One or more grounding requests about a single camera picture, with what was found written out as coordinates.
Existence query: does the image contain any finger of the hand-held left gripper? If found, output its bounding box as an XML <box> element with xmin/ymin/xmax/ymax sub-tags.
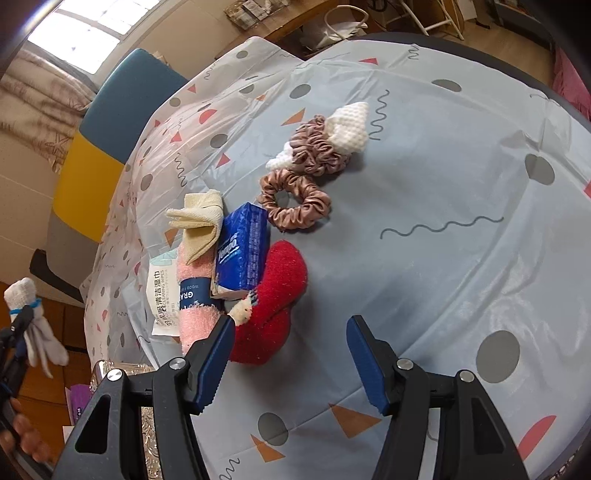
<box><xmin>0</xmin><ymin>302</ymin><xmax>41</xmax><ymax>402</ymax></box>

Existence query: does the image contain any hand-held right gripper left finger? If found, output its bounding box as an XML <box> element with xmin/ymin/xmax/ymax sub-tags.
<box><xmin>51</xmin><ymin>315</ymin><xmax>237</xmax><ymax>480</ymax></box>

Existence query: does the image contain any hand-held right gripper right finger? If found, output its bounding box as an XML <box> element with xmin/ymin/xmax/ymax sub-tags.
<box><xmin>346</xmin><ymin>315</ymin><xmax>532</xmax><ymax>480</ymax></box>

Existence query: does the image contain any white sock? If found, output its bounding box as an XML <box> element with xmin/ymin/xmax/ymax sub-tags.
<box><xmin>4</xmin><ymin>277</ymin><xmax>70</xmax><ymax>379</ymax></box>

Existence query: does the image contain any pink fuzzy sock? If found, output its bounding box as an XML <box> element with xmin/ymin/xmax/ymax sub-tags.
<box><xmin>178</xmin><ymin>240</ymin><xmax>222</xmax><ymax>354</ymax></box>

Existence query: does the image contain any red fuzzy sock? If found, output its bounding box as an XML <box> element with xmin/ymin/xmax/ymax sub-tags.
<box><xmin>226</xmin><ymin>240</ymin><xmax>308</xmax><ymax>365</ymax></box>

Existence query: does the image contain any white wet wipes pack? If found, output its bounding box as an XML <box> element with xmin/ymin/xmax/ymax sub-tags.
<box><xmin>145</xmin><ymin>251</ymin><xmax>185</xmax><ymax>337</ymax></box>

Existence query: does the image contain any embossed tin box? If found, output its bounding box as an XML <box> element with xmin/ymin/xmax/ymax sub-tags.
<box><xmin>90</xmin><ymin>360</ymin><xmax>164</xmax><ymax>480</ymax></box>

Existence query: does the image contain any rose satin scrunchie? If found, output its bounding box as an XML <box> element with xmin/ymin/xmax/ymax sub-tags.
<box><xmin>257</xmin><ymin>168</ymin><xmax>332</xmax><ymax>232</ymax></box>

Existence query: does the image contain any mauve ruffled scrunchie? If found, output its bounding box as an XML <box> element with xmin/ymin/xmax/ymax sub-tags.
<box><xmin>288</xmin><ymin>116</ymin><xmax>363</xmax><ymax>176</ymax></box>

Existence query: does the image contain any person's left hand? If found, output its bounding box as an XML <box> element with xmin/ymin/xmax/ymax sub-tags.
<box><xmin>0</xmin><ymin>399</ymin><xmax>51</xmax><ymax>464</ymax></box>

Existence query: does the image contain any blue tissue pack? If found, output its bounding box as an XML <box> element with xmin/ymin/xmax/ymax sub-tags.
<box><xmin>210</xmin><ymin>202</ymin><xmax>271</xmax><ymax>301</ymax></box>

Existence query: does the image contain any cream folded cloth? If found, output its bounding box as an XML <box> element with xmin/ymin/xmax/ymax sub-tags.
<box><xmin>166</xmin><ymin>189</ymin><xmax>225</xmax><ymax>266</ymax></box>

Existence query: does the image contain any patterned tablecloth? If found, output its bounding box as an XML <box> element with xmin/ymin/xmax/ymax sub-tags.
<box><xmin>78</xmin><ymin>34</ymin><xmax>591</xmax><ymax>480</ymax></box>

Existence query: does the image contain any beige curtain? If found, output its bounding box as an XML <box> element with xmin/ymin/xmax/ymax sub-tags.
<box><xmin>0</xmin><ymin>51</ymin><xmax>98</xmax><ymax>176</ymax></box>

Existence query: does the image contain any white knit cloth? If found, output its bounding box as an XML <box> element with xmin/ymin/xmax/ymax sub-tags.
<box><xmin>265</xmin><ymin>102</ymin><xmax>370</xmax><ymax>171</ymax></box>

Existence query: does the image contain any blue yellow grey chair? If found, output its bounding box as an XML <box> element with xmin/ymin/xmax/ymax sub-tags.
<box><xmin>30</xmin><ymin>48</ymin><xmax>190</xmax><ymax>296</ymax></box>

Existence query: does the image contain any window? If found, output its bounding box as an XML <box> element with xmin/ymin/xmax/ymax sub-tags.
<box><xmin>28</xmin><ymin>0</ymin><xmax>158</xmax><ymax>75</ymax></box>

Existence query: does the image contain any white bag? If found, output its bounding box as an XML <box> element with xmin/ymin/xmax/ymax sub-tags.
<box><xmin>300</xmin><ymin>4</ymin><xmax>370</xmax><ymax>51</ymax></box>

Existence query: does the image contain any pink cloth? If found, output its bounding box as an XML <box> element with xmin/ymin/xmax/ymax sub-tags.
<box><xmin>551</xmin><ymin>46</ymin><xmax>591</xmax><ymax>121</ymax></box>

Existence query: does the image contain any white folding stand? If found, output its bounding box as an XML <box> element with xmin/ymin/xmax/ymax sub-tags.
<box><xmin>402</xmin><ymin>0</ymin><xmax>465</xmax><ymax>40</ymax></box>

